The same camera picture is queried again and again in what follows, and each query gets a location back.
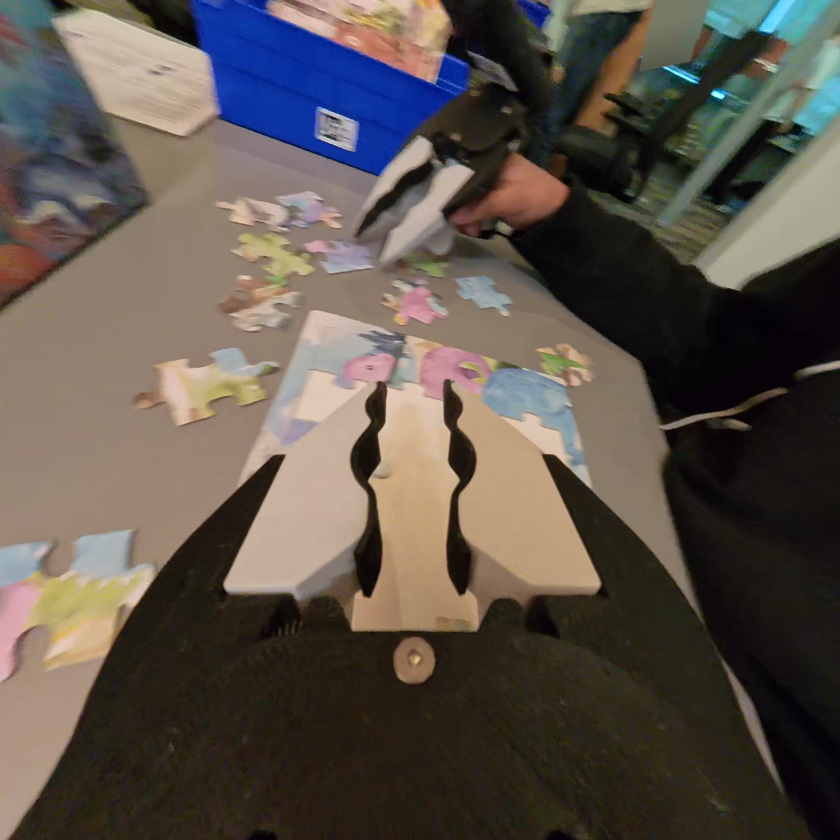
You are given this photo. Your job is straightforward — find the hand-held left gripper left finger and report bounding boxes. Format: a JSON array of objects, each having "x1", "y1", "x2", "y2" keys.
[{"x1": 222, "y1": 379, "x2": 389, "y2": 603}]

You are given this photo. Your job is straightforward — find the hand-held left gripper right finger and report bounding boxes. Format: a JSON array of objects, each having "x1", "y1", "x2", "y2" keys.
[{"x1": 442, "y1": 379, "x2": 603, "y2": 606}]

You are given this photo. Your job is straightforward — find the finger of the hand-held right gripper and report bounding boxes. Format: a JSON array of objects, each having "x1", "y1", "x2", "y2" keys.
[
  {"x1": 378, "y1": 164, "x2": 476, "y2": 266},
  {"x1": 353, "y1": 136, "x2": 437, "y2": 240}
]

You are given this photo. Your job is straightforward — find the green tan puzzle piece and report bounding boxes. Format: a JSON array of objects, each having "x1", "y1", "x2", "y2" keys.
[{"x1": 397, "y1": 252, "x2": 452, "y2": 278}]

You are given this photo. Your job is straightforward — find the pastel purple pink puzzle piece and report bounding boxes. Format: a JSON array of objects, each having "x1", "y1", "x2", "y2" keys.
[{"x1": 304, "y1": 239, "x2": 375, "y2": 275}]

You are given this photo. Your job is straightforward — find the dinosaur puzzle tray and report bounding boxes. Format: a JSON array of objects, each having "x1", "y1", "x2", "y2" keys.
[{"x1": 239, "y1": 310, "x2": 595, "y2": 632}]

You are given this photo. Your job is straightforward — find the purple blue green puzzle piece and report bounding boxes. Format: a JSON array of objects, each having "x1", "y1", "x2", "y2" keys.
[{"x1": 459, "y1": 354, "x2": 503, "y2": 395}]

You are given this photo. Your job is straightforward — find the purple dinosaur body puzzle piece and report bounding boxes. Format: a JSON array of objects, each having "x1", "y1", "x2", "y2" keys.
[{"x1": 416, "y1": 344, "x2": 473, "y2": 401}]

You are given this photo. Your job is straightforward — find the person's right hand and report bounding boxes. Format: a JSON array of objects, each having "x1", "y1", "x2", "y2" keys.
[{"x1": 451, "y1": 154, "x2": 572, "y2": 238}]

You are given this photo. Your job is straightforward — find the blue white puzzle piece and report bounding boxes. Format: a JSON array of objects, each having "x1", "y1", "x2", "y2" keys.
[{"x1": 454, "y1": 275, "x2": 513, "y2": 318}]

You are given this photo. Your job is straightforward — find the black office chair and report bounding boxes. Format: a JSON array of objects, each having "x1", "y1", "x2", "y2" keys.
[{"x1": 558, "y1": 92, "x2": 664, "y2": 204}]

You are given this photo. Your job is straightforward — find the blue dinosaur body puzzle piece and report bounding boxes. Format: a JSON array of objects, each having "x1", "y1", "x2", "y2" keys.
[{"x1": 482, "y1": 367, "x2": 578, "y2": 454}]

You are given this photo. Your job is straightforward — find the green yellow puzzle piece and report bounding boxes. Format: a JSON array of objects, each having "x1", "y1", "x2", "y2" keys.
[{"x1": 231, "y1": 231, "x2": 316, "y2": 278}]

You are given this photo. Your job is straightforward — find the peach purple puzzle piece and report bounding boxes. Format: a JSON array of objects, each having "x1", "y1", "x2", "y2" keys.
[{"x1": 215, "y1": 197, "x2": 290, "y2": 232}]

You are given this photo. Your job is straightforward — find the puzzle board in bin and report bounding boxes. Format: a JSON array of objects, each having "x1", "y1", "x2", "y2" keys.
[{"x1": 266, "y1": 0, "x2": 454, "y2": 84}]

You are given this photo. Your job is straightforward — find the blue plastic bin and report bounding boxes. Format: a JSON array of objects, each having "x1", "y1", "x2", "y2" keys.
[{"x1": 192, "y1": 0, "x2": 552, "y2": 177}]

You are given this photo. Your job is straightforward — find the green dinosaur brown puzzle piece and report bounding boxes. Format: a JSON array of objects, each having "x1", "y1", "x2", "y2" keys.
[{"x1": 536, "y1": 343, "x2": 596, "y2": 388}]

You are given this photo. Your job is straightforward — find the pink dinosaur head puzzle piece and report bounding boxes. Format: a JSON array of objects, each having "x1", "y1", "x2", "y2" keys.
[{"x1": 315, "y1": 331, "x2": 421, "y2": 389}]

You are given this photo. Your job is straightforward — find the brown grey puzzle piece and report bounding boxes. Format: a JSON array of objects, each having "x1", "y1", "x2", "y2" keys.
[{"x1": 218, "y1": 274, "x2": 304, "y2": 333}]

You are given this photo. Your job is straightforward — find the pink yellow blue puzzle piece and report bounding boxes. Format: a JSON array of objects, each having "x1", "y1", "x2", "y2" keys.
[{"x1": 0, "y1": 529, "x2": 156, "y2": 685}]

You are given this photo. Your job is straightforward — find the paper instruction sheet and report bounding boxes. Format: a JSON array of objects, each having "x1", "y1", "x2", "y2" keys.
[{"x1": 52, "y1": 8, "x2": 221, "y2": 137}]

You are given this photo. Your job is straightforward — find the illustrated puzzle box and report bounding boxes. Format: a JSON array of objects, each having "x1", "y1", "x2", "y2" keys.
[{"x1": 0, "y1": 0, "x2": 151, "y2": 309}]

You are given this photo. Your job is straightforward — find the thin white cord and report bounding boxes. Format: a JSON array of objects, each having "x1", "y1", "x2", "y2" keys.
[{"x1": 658, "y1": 360, "x2": 840, "y2": 433}]

